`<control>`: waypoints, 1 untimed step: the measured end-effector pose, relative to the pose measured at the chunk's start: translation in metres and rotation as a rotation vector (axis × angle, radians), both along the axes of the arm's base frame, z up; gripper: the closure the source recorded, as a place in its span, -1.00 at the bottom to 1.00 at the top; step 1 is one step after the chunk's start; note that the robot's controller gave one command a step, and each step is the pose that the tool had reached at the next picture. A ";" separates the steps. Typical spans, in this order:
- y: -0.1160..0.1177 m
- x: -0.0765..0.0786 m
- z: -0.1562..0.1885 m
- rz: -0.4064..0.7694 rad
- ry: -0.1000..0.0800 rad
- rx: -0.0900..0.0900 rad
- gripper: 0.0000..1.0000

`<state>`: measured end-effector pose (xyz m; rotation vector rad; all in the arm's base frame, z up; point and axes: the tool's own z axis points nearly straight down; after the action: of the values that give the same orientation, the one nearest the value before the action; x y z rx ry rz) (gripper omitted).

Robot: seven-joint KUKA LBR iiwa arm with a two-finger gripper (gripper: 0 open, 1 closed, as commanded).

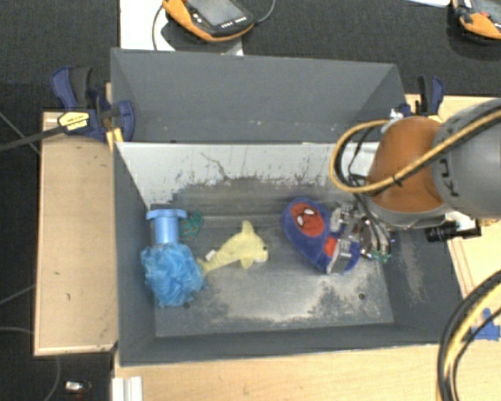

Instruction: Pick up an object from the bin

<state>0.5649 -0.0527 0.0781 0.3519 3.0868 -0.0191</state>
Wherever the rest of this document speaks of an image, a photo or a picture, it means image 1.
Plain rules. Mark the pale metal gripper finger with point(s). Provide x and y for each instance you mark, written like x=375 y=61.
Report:
x=341 y=254
x=337 y=219

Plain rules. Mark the blue and red plush slipper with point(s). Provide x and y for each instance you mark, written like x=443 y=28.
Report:
x=305 y=228

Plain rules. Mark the yellow plush dolphin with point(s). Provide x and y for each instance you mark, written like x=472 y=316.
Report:
x=240 y=249

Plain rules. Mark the grey metal bin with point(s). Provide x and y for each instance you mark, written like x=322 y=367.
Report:
x=250 y=103

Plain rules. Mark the green plush toy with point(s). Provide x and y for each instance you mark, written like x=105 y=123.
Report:
x=190 y=226

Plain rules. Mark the blue bath pouf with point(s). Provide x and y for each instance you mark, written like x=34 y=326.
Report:
x=173 y=274

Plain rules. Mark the light blue plastic spool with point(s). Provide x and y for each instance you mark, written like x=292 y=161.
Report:
x=165 y=226

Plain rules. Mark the pale wood board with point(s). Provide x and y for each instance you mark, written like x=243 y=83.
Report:
x=77 y=245

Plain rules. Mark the black cylinder on white bracket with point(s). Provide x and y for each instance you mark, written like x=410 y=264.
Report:
x=444 y=231

